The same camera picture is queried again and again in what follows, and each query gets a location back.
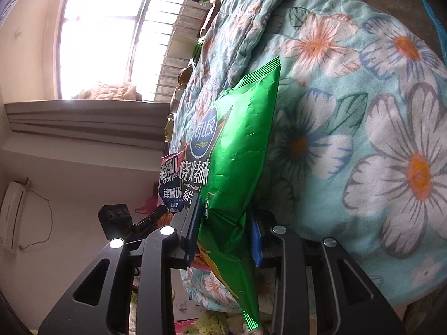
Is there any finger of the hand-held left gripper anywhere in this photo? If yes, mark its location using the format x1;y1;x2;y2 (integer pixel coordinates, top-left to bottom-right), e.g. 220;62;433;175
134;205;169;234

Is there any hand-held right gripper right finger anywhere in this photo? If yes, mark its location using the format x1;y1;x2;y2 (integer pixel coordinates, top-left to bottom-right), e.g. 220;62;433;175
249;212;408;335

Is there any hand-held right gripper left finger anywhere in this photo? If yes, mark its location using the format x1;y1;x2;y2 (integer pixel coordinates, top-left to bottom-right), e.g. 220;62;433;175
38;198;204;335

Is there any green chip bag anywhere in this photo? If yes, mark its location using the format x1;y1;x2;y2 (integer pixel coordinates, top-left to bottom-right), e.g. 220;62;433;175
183;56;282;332

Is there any pink plastic bag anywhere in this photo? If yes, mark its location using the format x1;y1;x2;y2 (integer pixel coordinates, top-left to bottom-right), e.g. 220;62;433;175
135;181;163;214

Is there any orange snack bag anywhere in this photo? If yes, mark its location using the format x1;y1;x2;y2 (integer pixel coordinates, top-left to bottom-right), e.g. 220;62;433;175
159;150;191;231

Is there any white air conditioner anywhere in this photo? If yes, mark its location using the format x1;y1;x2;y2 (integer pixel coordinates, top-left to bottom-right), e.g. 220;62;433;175
0;180;30;251

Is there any cream puffy clothing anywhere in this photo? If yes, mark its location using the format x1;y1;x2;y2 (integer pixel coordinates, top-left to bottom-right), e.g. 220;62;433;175
72;82;142;102

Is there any brown crumpled wrapper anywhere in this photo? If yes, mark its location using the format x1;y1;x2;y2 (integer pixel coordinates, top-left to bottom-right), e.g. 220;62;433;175
177;66;191;90

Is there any floral light blue blanket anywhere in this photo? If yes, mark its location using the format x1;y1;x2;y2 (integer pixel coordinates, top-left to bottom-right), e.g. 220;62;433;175
164;0;447;312

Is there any metal window railing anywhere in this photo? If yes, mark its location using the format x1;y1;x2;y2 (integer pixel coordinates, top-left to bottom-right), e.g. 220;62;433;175
154;0;218;104

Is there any blue plastic basket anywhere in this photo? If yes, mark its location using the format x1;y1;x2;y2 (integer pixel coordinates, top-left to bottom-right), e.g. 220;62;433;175
421;0;447;40

